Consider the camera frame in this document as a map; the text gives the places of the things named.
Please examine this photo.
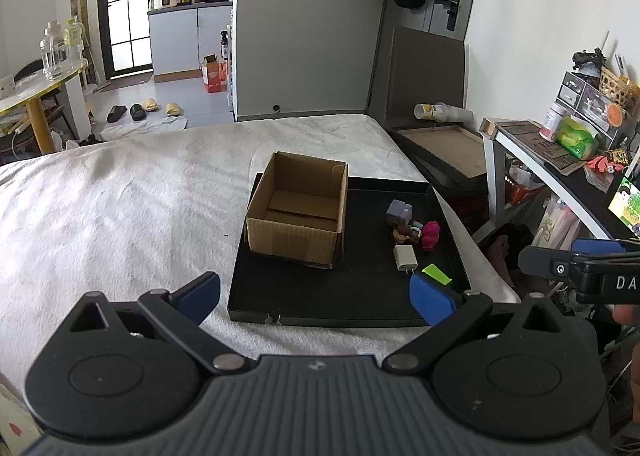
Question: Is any small drawer organizer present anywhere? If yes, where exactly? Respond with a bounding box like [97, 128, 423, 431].
[555, 70, 617, 128]

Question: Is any wicker basket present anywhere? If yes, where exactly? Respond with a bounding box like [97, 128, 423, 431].
[597, 67, 640, 113]

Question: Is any round white table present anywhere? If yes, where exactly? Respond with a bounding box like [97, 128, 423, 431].
[0, 58, 90, 155]

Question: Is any grey leaning board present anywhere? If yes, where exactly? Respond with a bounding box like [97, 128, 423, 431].
[367, 26, 469, 130]

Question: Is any white framed desk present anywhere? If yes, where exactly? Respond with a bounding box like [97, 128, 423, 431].
[480, 118, 640, 243]

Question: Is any green tissue pack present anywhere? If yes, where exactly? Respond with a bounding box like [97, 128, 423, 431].
[555, 116, 601, 160]

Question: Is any black framed glass door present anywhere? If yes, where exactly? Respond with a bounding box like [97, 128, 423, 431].
[97, 0, 154, 75]

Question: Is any black tray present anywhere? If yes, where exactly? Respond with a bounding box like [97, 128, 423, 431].
[226, 172, 473, 328]

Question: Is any green plastic block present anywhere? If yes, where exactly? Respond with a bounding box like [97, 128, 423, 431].
[422, 263, 453, 287]

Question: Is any black picture frame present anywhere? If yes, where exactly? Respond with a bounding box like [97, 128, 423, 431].
[390, 121, 494, 183]

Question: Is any brown desk mat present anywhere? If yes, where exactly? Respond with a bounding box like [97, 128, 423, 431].
[494, 120, 587, 178]

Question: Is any white floor cloth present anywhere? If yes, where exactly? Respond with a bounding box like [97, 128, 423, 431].
[100, 114, 189, 142]

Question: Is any tablet screen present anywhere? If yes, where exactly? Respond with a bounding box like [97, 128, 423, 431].
[607, 175, 640, 237]

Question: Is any white charger plug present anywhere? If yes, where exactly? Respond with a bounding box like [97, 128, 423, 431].
[392, 244, 418, 276]

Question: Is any white paper card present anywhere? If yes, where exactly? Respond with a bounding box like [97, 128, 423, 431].
[0, 382, 44, 453]

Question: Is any brown cardboard box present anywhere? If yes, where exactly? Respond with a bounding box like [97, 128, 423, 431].
[243, 151, 349, 271]

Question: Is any person's right hand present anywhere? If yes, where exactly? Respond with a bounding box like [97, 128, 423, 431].
[613, 304, 640, 326]

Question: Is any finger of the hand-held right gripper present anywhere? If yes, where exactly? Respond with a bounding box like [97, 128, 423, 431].
[571, 237, 640, 256]
[517, 245, 576, 280]

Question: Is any orange storage basket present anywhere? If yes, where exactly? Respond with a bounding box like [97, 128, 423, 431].
[504, 163, 546, 205]

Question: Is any red cardboard box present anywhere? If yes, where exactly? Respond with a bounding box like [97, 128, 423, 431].
[201, 54, 229, 93]

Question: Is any purple toy sofa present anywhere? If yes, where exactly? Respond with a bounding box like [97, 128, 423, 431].
[386, 199, 415, 227]

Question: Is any white pill bottle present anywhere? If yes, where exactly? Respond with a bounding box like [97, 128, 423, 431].
[539, 103, 566, 143]

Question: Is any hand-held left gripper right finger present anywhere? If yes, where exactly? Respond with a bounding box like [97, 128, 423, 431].
[382, 273, 571, 372]

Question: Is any clear water bottle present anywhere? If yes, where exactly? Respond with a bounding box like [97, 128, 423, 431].
[40, 21, 69, 82]
[65, 16, 87, 63]

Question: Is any stack of paper cups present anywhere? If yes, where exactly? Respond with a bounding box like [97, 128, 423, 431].
[414, 102, 475, 124]

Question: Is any pink dinosaur figure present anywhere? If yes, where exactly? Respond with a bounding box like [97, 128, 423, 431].
[421, 221, 442, 252]

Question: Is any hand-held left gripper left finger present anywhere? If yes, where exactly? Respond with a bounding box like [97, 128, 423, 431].
[67, 272, 258, 377]

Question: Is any white plastic bag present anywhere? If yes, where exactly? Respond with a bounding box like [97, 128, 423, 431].
[531, 196, 584, 250]

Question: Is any black door lock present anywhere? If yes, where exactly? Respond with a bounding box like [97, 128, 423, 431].
[434, 0, 464, 33]

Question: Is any white kitchen cabinet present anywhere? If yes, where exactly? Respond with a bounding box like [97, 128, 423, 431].
[147, 1, 235, 84]

